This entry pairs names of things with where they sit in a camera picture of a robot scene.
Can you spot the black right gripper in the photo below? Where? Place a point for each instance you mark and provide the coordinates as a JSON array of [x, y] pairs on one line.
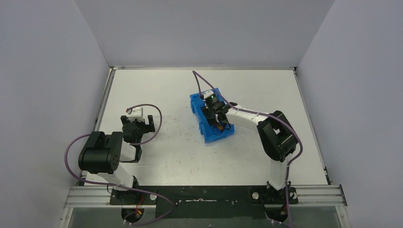
[[217, 111]]

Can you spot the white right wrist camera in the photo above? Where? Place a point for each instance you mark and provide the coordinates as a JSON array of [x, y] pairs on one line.
[[207, 95]]

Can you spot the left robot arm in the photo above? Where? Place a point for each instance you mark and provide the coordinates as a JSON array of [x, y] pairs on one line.
[[103, 154]]

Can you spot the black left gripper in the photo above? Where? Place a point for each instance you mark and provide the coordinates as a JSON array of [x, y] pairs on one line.
[[137, 124]]

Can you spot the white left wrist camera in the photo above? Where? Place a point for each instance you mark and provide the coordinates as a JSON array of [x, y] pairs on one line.
[[135, 114]]

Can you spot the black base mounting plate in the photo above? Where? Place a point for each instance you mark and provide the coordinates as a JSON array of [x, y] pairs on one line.
[[268, 202]]

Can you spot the aluminium front rail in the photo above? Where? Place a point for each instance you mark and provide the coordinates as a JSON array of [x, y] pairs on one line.
[[307, 195]]

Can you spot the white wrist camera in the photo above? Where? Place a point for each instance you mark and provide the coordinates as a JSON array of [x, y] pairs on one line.
[[207, 95], [135, 114]]

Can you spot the blue plastic bin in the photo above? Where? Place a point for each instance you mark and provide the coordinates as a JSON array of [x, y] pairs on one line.
[[209, 132]]

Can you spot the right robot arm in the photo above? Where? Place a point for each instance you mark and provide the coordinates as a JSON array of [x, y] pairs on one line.
[[278, 141]]

